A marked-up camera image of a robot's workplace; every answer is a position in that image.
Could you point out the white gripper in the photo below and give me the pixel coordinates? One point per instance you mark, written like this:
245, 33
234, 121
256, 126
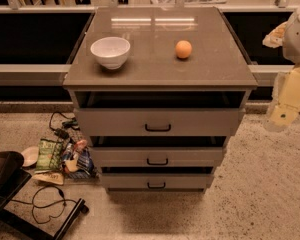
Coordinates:
298, 41

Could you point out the grey drawer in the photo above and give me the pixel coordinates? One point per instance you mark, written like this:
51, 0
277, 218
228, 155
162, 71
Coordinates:
156, 178
160, 113
158, 151

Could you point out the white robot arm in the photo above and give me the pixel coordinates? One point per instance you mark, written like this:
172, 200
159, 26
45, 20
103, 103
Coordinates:
287, 36

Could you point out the grey drawer cabinet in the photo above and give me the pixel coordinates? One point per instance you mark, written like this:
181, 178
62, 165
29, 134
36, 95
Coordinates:
216, 63

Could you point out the grey bottom drawer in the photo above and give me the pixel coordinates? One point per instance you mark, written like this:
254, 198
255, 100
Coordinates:
156, 178

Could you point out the grey top drawer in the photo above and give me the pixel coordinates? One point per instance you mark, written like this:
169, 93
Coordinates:
160, 113

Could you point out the orange fruit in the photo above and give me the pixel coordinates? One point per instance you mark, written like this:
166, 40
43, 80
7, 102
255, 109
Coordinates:
183, 49

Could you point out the white ceramic bowl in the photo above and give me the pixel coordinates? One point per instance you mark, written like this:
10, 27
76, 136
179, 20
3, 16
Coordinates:
111, 52

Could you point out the blue snack bag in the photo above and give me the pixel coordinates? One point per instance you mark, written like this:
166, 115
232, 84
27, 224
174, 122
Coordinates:
81, 167

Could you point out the red white snack packet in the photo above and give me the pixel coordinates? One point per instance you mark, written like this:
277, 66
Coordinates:
77, 148

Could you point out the yellow snack packet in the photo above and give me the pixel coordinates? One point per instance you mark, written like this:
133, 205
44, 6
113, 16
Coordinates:
50, 177

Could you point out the white paper plate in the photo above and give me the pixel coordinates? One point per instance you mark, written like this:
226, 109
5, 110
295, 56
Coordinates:
30, 156

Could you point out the black chair base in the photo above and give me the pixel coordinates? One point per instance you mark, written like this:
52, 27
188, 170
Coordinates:
12, 180

